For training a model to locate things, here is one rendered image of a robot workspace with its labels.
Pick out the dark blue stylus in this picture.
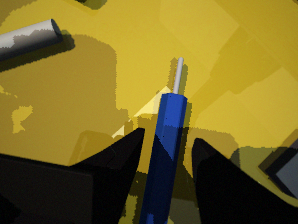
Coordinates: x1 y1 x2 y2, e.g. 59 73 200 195
139 57 188 224

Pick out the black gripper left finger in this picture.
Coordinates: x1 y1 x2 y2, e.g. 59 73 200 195
0 127 145 224

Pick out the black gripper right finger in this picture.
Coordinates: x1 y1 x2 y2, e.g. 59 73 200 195
191 138 298 224

